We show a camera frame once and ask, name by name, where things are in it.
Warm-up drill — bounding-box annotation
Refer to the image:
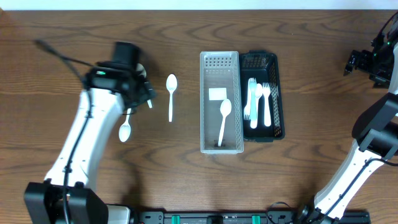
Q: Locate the white plastic spoon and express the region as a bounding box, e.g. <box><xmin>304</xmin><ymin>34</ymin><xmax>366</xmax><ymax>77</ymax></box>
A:
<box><xmin>136</xmin><ymin>63</ymin><xmax>152</xmax><ymax>108</ymax></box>
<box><xmin>250</xmin><ymin>83</ymin><xmax>262</xmax><ymax>129</ymax></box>
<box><xmin>166</xmin><ymin>73</ymin><xmax>178</xmax><ymax>123</ymax></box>
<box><xmin>119</xmin><ymin>108</ymin><xmax>131</xmax><ymax>142</ymax></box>

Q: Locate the white plastic spoon horizontal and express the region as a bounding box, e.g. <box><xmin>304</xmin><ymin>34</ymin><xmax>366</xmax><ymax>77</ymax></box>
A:
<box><xmin>218</xmin><ymin>99</ymin><xmax>232</xmax><ymax>147</ymax></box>

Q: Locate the white plastic fork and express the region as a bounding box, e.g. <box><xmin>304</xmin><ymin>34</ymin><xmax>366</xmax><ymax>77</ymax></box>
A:
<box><xmin>262</xmin><ymin>83</ymin><xmax>271</xmax><ymax>127</ymax></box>
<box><xmin>249</xmin><ymin>78</ymin><xmax>257</xmax><ymax>121</ymax></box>
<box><xmin>244</xmin><ymin>90</ymin><xmax>251</xmax><ymax>121</ymax></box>

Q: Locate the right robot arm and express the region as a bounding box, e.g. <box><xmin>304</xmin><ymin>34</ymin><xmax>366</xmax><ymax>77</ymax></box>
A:
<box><xmin>293</xmin><ymin>14</ymin><xmax>397</xmax><ymax>223</ymax></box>

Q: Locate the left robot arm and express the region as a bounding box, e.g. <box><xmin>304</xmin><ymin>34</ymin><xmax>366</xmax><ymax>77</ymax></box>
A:
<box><xmin>24</xmin><ymin>40</ymin><xmax>156</xmax><ymax>223</ymax></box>

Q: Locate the clear plastic basket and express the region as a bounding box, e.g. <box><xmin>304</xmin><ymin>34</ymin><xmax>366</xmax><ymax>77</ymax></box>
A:
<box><xmin>200</xmin><ymin>51</ymin><xmax>244</xmax><ymax>154</ymax></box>

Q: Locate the black plastic basket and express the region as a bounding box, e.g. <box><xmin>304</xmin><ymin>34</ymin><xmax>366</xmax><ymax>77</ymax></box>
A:
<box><xmin>239</xmin><ymin>50</ymin><xmax>285</xmax><ymax>142</ymax></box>

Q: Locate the right black cable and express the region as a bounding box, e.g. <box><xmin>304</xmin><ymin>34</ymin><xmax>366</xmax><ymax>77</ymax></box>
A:
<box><xmin>377</xmin><ymin>11</ymin><xmax>398</xmax><ymax>41</ymax></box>

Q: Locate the black cable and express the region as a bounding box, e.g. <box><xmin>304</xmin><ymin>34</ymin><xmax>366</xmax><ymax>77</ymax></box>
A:
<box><xmin>377</xmin><ymin>11</ymin><xmax>398</xmax><ymax>41</ymax></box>
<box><xmin>33</xmin><ymin>39</ymin><xmax>94</xmax><ymax>224</ymax></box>

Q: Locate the left black cable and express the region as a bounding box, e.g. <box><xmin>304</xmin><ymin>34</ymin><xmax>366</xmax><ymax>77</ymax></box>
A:
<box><xmin>33</xmin><ymin>39</ymin><xmax>94</xmax><ymax>224</ymax></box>

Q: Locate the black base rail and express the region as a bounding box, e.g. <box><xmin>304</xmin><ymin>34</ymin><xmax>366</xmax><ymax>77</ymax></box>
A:
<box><xmin>105</xmin><ymin>207</ymin><xmax>372</xmax><ymax>224</ymax></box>

